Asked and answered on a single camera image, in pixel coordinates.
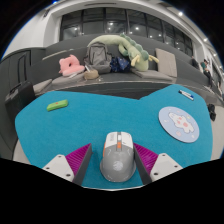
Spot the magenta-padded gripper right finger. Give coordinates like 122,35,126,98
132,142,184,186

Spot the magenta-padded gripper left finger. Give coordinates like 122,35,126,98
41,143,93,186

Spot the grey and white computer mouse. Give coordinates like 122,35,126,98
99,131,137,183

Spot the round light blue mouse pad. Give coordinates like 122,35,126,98
158,106,200,144

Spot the small green eraser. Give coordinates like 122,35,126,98
46,99,69,112

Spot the white marker with blue cap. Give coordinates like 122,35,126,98
178,89,195,101

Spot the black bag on floor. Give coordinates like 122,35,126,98
207,103,217,122

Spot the grey flat seat cushion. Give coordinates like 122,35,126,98
32,78,54,94
130,68,174,83
51,73,86,88

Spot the black suitcase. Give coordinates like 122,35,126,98
4,80,37,124

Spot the tan woven hat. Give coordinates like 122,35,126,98
83,68,100,81

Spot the pink plush cushion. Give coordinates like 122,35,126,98
58,54,86,77

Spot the grey upright square cushion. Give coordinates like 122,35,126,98
154,47,178,78

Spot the dark blue patterned bag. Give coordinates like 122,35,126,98
109,56,132,74

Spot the grey backpack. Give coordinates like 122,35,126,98
83,41,113,74

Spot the person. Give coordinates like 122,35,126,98
200,59,214,84
191,55,200,69

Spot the green dragon plush toy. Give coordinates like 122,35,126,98
87,33,160,72

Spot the dark glass window wall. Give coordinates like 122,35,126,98
59,7,194,58

